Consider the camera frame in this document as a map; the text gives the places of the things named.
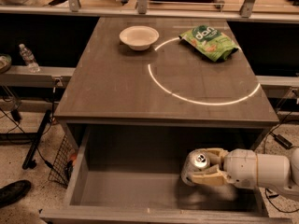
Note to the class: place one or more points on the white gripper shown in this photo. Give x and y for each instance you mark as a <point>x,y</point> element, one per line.
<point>240,167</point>

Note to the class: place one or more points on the clear plastic water bottle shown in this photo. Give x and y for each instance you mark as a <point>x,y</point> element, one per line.
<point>29,59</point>

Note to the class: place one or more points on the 7up soda can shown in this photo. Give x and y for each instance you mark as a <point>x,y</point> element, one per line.
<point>196,161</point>

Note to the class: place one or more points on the green plate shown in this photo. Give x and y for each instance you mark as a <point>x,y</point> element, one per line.
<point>5,63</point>

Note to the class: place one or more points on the white bowl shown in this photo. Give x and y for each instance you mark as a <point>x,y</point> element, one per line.
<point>139,38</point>

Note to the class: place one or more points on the black stand leg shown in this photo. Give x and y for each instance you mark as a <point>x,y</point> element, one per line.
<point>29,162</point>

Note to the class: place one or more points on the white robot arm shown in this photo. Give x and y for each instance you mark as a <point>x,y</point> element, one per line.
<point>292,191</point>

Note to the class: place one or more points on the grey cabinet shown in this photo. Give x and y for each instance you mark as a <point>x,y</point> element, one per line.
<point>168,84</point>

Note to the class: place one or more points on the green chip bag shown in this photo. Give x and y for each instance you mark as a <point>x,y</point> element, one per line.
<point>210,42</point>

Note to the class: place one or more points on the black wire basket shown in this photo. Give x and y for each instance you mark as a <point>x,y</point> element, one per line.
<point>64,163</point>

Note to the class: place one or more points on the black power adapter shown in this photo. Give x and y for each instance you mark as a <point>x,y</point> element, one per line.
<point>282,141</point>

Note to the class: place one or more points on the open grey top drawer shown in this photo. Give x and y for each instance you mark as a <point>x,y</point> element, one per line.
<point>130,174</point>

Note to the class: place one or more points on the black shoe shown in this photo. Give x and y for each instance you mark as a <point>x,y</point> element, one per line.
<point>13,192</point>

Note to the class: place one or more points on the grey side shelf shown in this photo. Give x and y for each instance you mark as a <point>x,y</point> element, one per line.
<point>47,77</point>

